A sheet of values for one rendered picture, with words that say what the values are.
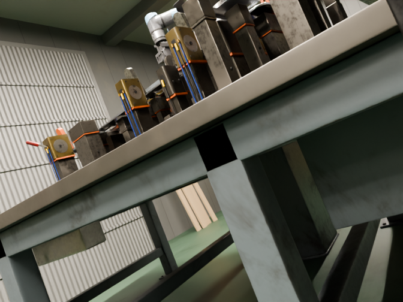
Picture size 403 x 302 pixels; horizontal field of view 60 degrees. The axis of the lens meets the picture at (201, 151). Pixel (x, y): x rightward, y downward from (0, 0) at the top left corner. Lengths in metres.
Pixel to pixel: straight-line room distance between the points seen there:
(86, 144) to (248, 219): 1.15
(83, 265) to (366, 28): 3.68
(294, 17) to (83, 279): 3.39
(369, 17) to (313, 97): 0.13
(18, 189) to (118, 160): 3.08
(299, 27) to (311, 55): 0.49
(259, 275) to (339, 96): 0.33
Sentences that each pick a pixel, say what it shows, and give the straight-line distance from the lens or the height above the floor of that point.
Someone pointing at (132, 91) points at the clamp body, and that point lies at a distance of 1.39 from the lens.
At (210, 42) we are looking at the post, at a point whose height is 0.87.
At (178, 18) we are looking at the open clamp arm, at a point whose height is 1.10.
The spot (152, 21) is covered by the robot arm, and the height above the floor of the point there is 1.48.
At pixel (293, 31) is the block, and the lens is 1.02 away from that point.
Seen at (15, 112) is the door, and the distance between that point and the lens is 4.10.
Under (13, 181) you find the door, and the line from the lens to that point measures 3.78.
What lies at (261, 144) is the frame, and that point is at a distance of 0.59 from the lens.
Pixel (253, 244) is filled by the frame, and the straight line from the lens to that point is 0.65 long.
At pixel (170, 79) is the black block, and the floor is 0.94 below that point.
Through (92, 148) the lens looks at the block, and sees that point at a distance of 1.66.
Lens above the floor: 0.57
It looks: 5 degrees up
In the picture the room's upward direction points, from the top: 22 degrees counter-clockwise
